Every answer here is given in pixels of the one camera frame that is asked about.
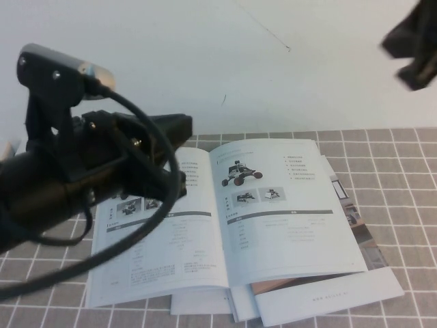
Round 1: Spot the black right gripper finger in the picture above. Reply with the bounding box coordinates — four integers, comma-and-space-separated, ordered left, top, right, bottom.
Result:
380, 13, 417, 62
395, 57, 437, 92

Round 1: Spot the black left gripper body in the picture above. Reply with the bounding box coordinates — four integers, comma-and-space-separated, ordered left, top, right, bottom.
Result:
61, 110, 188, 203

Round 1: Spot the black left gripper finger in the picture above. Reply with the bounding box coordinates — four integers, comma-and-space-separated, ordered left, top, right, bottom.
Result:
145, 113, 194, 150
169, 169, 188, 201

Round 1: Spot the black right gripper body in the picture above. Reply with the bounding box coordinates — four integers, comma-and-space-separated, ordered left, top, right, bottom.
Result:
406, 0, 437, 69

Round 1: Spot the grey checkered tablecloth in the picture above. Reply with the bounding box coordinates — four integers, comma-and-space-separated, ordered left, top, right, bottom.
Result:
0, 126, 437, 328

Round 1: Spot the cream flat panel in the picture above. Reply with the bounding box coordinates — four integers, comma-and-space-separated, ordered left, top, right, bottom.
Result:
0, 140, 17, 161

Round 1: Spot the thick black camera cable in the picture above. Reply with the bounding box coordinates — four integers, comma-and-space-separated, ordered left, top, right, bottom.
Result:
0, 81, 182, 302

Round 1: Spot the black left camera bracket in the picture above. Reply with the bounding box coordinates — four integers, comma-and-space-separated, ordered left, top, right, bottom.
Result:
16, 51, 90, 182

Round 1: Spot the black left arm wire loop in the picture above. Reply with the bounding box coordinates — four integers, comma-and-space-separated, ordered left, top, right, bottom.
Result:
32, 200, 95, 247

